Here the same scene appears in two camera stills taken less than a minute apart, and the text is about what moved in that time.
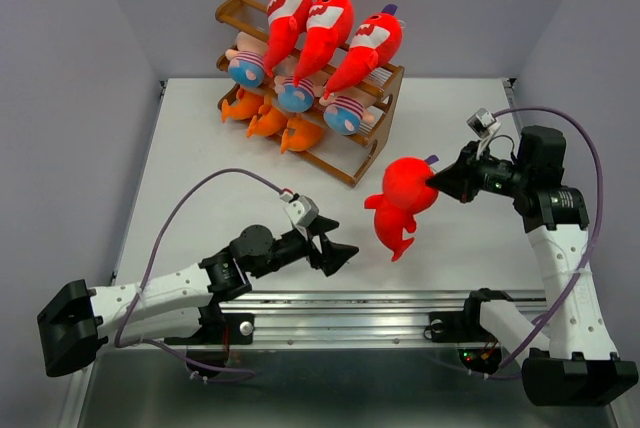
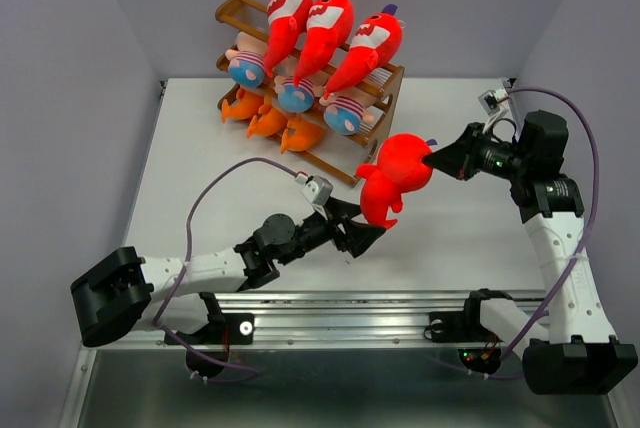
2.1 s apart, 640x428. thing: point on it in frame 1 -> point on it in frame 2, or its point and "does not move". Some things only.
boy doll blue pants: (294, 98) does not move
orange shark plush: (301, 135) does not move
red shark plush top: (405, 194) -> (400, 169)
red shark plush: (290, 10) does not move
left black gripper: (333, 255) -> (356, 236)
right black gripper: (459, 180) -> (459, 159)
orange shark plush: (270, 122) does not move
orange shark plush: (248, 106) does not move
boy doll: (246, 64) does not move
